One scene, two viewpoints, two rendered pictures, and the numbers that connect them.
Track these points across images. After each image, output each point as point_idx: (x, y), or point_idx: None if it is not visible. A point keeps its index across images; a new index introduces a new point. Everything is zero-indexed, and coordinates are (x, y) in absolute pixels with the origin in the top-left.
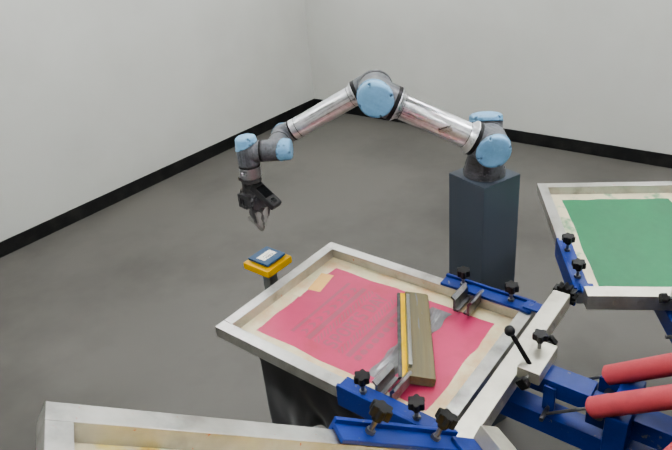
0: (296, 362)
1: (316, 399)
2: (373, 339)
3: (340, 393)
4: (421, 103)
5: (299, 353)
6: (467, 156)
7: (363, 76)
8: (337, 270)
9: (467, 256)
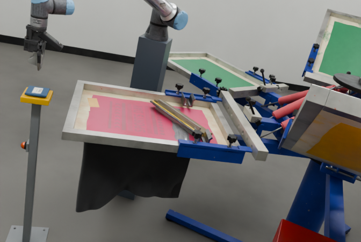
0: (141, 139)
1: (134, 168)
2: (159, 125)
3: (182, 147)
4: None
5: None
6: (149, 27)
7: None
8: (95, 95)
9: (145, 87)
